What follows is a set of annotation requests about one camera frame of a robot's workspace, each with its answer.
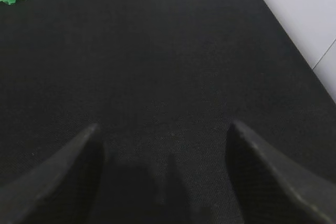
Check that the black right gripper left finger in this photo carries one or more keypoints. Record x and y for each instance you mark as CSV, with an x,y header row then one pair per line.
x,y
63,188

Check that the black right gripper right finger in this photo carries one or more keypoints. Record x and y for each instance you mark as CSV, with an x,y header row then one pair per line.
x,y
272,188

